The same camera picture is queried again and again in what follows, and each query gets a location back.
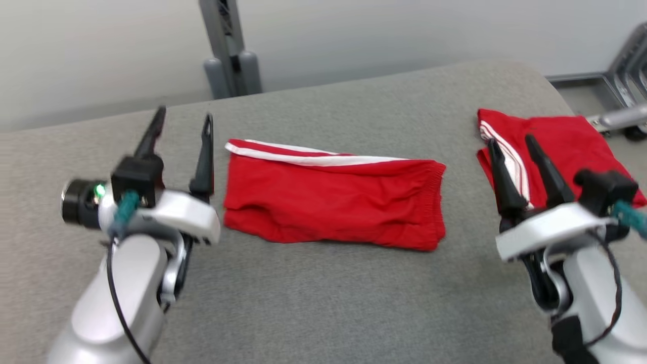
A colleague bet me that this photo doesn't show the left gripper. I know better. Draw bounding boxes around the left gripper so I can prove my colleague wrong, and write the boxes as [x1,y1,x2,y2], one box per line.
[134,105,221,247]

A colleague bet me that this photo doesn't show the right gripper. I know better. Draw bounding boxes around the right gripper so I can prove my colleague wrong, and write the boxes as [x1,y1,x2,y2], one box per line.
[487,134,620,262]

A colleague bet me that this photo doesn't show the red basketball jersey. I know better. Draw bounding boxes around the red basketball jersey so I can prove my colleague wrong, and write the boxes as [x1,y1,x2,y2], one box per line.
[477,108,647,213]

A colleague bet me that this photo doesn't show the red shorts white stripes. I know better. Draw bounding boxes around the red shorts white stripes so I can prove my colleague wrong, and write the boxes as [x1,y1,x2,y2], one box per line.
[223,139,447,252]

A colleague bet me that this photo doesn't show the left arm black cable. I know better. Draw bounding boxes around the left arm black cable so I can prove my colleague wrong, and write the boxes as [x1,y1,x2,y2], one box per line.
[104,191,152,364]

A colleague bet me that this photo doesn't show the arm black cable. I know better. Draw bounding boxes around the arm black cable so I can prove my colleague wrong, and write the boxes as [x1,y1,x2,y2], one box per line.
[104,191,152,364]
[581,200,647,349]

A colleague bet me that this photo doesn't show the grey cylindrical post foot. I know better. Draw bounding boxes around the grey cylindrical post foot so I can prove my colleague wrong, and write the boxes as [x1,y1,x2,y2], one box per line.
[203,57,230,100]
[238,50,262,95]

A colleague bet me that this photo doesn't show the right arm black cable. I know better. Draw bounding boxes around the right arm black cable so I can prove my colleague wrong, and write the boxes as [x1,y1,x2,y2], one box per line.
[581,200,647,349]

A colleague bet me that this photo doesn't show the grey metal stand frame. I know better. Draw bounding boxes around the grey metal stand frame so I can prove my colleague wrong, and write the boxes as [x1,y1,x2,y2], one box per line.
[546,23,647,141]

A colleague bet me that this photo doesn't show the grey metal post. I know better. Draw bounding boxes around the grey metal post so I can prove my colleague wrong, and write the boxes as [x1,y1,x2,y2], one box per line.
[199,0,253,97]

